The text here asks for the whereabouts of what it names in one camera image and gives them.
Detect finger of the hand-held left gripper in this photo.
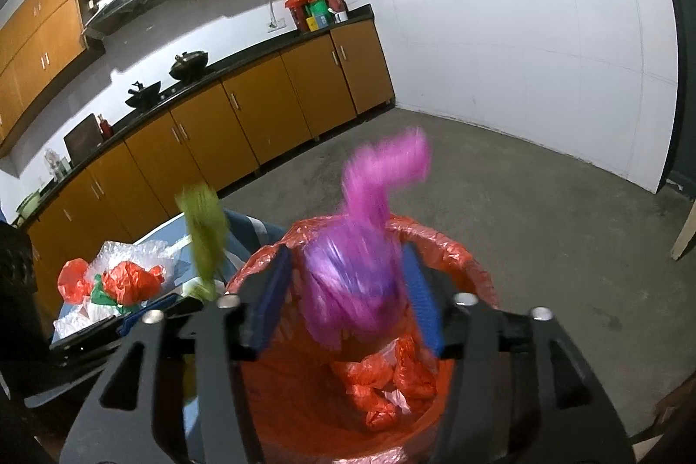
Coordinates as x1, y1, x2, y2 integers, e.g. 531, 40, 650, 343
50, 294, 183, 352

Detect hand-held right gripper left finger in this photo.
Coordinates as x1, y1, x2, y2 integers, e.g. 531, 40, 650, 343
59, 244, 294, 464

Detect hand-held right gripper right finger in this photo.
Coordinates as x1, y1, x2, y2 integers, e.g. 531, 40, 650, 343
402, 247, 637, 464

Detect dark green plastic bag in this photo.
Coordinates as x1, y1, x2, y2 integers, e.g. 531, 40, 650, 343
90, 274, 134, 315

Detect large red plastic bag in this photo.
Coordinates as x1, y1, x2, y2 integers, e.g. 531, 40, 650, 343
103, 262, 164, 307

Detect small red plastic bag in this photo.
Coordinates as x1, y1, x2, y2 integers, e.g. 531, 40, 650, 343
58, 258, 96, 304

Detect purple plastic bag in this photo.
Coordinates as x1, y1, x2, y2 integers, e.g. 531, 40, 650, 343
299, 127, 430, 351

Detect clear bubble wrap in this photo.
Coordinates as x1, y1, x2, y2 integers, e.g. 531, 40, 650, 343
54, 240, 186, 337

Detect yellow-green plastic bag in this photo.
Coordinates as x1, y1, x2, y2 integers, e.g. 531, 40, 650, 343
175, 184, 230, 303

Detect red-lined trash bin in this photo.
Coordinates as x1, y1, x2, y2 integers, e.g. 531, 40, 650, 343
225, 213, 501, 464

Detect green basin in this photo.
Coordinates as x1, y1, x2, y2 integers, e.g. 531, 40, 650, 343
15, 192, 43, 217

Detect crumpled red plastic bag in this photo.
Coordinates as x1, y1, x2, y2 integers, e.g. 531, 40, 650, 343
334, 336, 438, 432

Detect blue striped table cloth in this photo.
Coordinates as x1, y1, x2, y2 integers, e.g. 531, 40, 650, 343
51, 208, 286, 448

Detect glass jar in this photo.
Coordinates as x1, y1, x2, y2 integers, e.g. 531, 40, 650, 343
44, 149, 71, 179

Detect dark cutting board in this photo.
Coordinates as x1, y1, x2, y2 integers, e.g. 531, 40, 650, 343
64, 113, 104, 163

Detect wooden lower cabinets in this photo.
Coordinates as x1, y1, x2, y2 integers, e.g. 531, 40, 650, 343
24, 26, 397, 318

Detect black open wok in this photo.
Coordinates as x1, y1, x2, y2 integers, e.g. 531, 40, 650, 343
125, 80, 163, 109

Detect black countertop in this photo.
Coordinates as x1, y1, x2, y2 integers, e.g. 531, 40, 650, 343
11, 4, 376, 226

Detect black wok with lid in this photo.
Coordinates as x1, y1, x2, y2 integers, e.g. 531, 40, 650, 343
168, 51, 210, 81

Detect wooden plank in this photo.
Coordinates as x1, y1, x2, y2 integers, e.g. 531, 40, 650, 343
670, 200, 696, 261

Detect green box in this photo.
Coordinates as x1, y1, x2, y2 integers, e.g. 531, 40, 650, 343
307, 0, 332, 27

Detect dark door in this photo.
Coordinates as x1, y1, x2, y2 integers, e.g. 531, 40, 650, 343
642, 0, 696, 204

